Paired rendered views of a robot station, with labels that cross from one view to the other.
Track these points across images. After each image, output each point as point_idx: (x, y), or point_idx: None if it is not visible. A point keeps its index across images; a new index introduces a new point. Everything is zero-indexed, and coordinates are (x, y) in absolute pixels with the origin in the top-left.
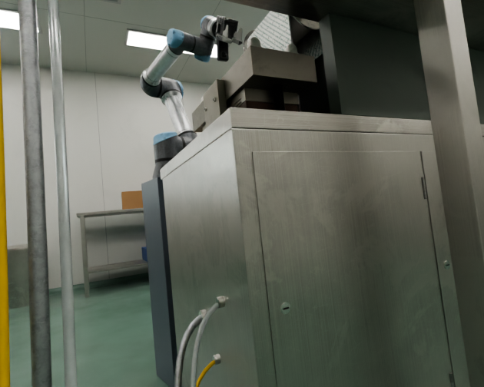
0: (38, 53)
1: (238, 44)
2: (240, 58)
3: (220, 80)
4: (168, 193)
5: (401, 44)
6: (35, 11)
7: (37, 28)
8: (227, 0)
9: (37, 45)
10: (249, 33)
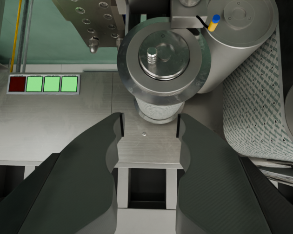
0: (24, 34)
1: (177, 115)
2: (83, 39)
3: (69, 20)
4: None
5: None
6: (23, 44)
7: (23, 40)
8: (76, 72)
9: (24, 36)
10: (132, 92)
